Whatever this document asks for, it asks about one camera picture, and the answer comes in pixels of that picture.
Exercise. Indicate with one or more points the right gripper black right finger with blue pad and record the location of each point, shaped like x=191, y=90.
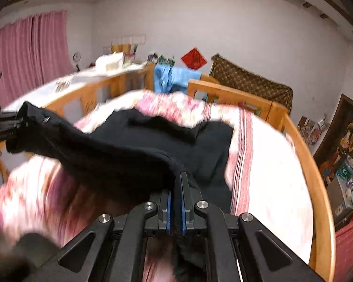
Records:
x=237, y=248

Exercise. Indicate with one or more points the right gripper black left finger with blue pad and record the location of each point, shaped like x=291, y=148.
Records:
x=110, y=248

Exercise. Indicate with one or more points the large black garment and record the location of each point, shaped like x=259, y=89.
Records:
x=131, y=155

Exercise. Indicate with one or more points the pink floral bed quilt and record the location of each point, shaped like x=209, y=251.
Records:
x=263, y=174

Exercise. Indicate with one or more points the wooden side desk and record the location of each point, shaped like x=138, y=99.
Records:
x=83, y=86

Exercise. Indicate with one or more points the pink curtain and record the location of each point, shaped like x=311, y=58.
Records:
x=33, y=52

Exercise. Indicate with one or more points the red patterned cloth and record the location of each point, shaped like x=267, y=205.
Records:
x=344, y=252

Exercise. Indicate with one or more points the white box on desk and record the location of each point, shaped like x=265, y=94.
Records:
x=110, y=62

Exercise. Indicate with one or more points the framed portrait picture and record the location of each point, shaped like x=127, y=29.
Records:
x=337, y=144

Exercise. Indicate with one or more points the brown patterned cloth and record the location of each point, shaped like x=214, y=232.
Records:
x=233, y=76

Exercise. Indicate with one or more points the wooden bed frame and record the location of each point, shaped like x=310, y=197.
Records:
x=210, y=91

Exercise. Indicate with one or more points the blue shirt on rail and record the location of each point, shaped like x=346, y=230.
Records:
x=169, y=79

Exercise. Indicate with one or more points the red diamond wall decoration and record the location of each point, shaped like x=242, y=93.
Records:
x=194, y=59

